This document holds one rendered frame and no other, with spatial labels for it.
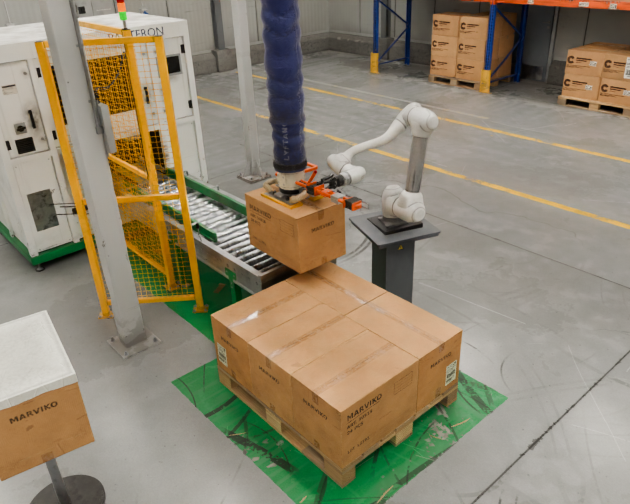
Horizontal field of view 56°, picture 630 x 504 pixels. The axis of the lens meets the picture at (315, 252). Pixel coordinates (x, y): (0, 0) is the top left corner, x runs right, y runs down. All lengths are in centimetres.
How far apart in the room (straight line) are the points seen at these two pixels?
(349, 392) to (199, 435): 108
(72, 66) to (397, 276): 256
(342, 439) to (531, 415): 132
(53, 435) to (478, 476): 217
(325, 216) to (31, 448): 212
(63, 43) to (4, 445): 218
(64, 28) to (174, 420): 240
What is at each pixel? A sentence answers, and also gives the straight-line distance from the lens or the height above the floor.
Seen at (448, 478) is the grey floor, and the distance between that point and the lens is 353.
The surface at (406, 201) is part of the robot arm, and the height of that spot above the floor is 103.
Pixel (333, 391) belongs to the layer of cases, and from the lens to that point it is 316.
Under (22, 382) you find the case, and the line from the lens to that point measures 284.
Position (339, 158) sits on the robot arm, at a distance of 405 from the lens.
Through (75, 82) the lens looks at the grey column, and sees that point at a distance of 388.
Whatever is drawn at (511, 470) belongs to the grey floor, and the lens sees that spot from 364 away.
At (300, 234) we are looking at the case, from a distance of 377.
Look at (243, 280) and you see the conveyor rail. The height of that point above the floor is 48.
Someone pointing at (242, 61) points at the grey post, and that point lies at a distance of 702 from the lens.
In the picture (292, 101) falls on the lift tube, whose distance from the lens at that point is 374.
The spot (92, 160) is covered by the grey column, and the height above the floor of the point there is 144.
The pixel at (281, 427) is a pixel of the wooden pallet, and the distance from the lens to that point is 368.
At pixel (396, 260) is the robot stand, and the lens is 437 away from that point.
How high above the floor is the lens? 265
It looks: 28 degrees down
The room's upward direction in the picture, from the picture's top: 3 degrees counter-clockwise
